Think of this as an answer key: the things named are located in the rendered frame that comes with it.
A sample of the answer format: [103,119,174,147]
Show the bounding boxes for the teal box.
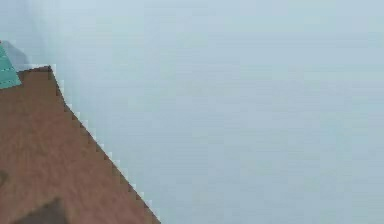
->
[0,43,23,90]

